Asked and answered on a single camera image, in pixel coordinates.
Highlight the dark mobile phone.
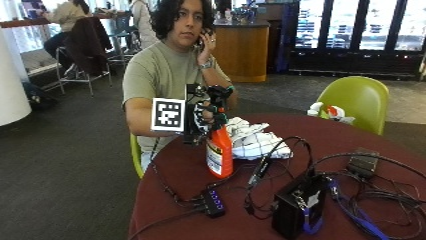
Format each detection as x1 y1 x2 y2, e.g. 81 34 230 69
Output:
196 31 206 52

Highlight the orange spray bottle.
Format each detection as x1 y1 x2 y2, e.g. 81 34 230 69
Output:
203 96 235 180

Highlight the silver wristwatch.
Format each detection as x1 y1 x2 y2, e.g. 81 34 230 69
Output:
197 58 215 71

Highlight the wooden counter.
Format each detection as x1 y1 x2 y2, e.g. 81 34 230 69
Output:
210 19 271 84

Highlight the white marker cube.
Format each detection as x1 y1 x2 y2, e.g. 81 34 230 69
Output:
149 97 188 134

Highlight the the person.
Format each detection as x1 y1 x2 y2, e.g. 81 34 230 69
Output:
121 0 239 173

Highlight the white checked cloth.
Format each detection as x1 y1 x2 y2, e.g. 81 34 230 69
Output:
225 116 294 161

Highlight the green plastic chair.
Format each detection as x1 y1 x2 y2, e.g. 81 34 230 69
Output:
129 132 146 180
314 75 391 136

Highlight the dark jacket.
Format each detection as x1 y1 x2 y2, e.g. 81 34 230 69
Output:
64 16 114 77

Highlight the metal chair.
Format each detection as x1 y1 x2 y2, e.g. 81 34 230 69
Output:
54 16 114 98

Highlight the black hub with blue lights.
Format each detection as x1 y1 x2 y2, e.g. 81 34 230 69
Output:
200 188 227 220

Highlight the black electronics box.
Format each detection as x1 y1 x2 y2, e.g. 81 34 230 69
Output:
270 172 330 240

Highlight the small dark adapter box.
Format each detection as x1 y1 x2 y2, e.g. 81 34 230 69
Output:
346 147 382 178

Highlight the black bag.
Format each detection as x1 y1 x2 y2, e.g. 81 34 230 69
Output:
21 81 60 112

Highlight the wooden high table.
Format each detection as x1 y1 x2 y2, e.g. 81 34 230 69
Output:
0 12 117 30

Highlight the black looped cable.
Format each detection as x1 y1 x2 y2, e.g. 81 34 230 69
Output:
243 135 314 215

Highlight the black glove cable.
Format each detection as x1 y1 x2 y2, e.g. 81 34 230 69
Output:
148 138 210 212

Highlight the blue strap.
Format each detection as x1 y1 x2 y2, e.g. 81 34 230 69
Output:
299 199 326 235

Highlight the blue cable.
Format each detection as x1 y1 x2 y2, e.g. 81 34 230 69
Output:
326 179 393 240

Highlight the tangle of black cables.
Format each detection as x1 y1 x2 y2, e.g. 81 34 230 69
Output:
310 151 426 240

